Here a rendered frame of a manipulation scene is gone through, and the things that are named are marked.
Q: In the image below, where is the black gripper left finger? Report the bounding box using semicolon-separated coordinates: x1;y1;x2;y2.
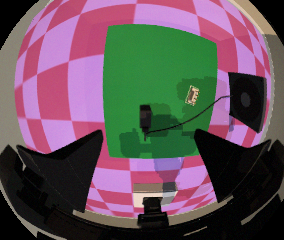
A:
17;129;103;213

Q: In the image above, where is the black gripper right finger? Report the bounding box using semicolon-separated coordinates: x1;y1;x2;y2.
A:
194;128;271;203

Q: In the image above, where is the green circuit board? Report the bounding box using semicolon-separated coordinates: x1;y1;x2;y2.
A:
102;24;218;159

